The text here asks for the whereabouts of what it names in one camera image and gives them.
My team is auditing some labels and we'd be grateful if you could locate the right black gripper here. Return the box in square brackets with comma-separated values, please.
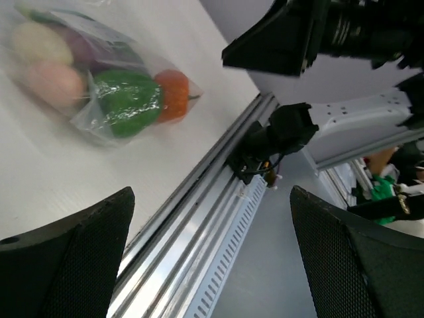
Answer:
[221, 1, 423, 77]

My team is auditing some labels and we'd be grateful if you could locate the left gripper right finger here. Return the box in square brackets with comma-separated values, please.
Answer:
[290, 185, 423, 317]

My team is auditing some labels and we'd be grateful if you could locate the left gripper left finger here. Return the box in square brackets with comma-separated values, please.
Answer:
[1, 187, 135, 317]

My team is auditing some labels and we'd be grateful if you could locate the orange toy fruit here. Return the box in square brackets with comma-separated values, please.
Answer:
[154, 69, 201, 125]

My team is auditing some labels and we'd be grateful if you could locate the green toy bell pepper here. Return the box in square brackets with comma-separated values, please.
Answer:
[93, 70, 164, 138]

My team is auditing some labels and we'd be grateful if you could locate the pink toy egg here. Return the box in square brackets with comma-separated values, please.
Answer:
[25, 61, 87, 108]

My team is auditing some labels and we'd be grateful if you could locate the purple toy eggplant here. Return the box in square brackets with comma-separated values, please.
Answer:
[54, 26, 148, 75]

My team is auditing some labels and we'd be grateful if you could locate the clear zip top bag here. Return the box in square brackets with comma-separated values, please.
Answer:
[1, 1, 203, 146]

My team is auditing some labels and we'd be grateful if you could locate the white toy egg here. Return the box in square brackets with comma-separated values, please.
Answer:
[11, 22, 74, 65]

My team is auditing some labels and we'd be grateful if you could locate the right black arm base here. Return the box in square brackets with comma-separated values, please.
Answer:
[226, 121, 282, 185]

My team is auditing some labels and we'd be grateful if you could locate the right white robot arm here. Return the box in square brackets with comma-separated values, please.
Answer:
[222, 1, 423, 177]

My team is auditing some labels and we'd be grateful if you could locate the aluminium mounting rail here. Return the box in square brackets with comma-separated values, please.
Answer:
[107, 94, 278, 317]

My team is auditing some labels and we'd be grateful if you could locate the white slotted cable duct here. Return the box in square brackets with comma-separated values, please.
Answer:
[180, 176, 266, 317]

